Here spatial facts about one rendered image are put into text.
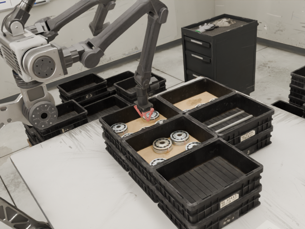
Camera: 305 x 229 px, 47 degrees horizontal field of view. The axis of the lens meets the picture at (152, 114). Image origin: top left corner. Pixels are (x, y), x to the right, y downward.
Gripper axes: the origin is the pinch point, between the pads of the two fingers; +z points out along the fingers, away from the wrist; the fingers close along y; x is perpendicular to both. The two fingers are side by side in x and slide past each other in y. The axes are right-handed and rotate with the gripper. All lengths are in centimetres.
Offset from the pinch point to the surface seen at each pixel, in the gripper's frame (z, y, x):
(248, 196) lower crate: 14, -69, -9
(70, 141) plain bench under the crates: 25, 45, 33
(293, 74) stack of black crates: 36, 27, -163
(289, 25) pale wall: 58, 161, -327
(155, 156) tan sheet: 11.7, -19.4, 7.1
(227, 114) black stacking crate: 12, -13, -49
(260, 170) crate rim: 2, -69, -16
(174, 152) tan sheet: 11.7, -23.3, -2.2
